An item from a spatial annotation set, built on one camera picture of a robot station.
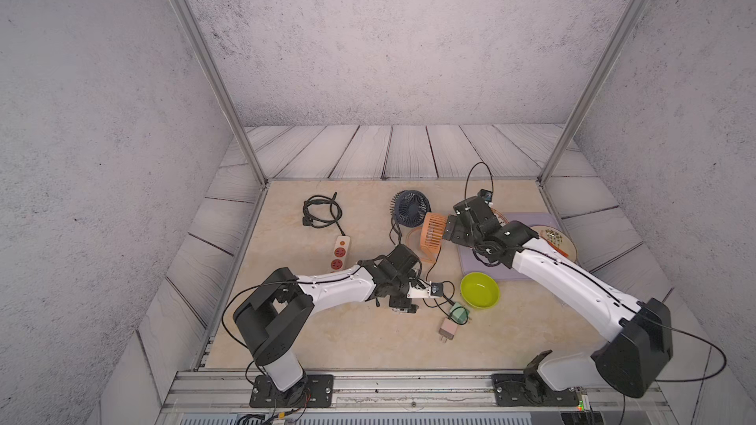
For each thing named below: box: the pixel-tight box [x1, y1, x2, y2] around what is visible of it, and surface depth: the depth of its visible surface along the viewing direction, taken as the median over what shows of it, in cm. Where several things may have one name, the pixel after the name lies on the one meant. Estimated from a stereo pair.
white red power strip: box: [329, 235, 352, 273], surface depth 100 cm
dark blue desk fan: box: [389, 189, 433, 228], surface depth 104 cm
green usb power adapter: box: [449, 302, 470, 325], surface depth 86 cm
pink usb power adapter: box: [439, 316, 458, 344], surface depth 83 cm
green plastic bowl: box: [459, 271, 501, 310], surface depth 90 cm
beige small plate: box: [530, 224, 578, 262], surface depth 103 cm
